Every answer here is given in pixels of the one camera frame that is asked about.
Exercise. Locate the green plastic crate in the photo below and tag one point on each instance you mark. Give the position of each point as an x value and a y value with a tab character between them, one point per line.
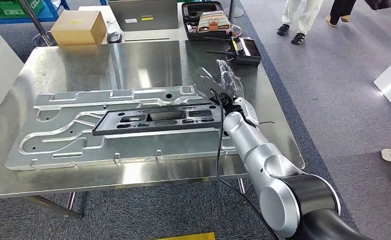
16	8

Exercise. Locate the stainless steel workbench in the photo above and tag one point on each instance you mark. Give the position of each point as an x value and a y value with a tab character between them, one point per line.
83	66

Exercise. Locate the white cabinet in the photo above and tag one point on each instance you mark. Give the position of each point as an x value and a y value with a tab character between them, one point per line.
0	66

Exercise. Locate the brown cardboard box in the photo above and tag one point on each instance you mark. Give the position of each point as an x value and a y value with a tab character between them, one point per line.
76	30

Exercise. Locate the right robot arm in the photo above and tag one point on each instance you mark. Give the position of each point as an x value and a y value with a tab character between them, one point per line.
255	145

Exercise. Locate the stamped aluminium plate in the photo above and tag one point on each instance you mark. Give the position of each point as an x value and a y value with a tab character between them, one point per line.
49	155

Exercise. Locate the long black plastic panel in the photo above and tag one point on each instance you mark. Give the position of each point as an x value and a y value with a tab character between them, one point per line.
109	127

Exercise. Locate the black remote controller with antennas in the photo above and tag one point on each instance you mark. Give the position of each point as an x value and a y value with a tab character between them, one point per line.
248	53

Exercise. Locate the blue rack with green crates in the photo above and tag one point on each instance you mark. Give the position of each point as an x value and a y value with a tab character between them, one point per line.
53	13

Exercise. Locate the black foam equipment case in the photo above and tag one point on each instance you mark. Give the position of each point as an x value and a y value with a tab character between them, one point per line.
190	33

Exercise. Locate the chrome stanchion post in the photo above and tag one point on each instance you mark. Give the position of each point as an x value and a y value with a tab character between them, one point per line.
41	40
238	12

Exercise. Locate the grey laptop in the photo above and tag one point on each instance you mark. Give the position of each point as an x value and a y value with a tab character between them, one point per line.
142	15

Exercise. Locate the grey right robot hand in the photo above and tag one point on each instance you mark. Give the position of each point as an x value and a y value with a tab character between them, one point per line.
232	82

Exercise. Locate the striped fabric pouch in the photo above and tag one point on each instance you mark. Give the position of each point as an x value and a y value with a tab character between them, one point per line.
213	21

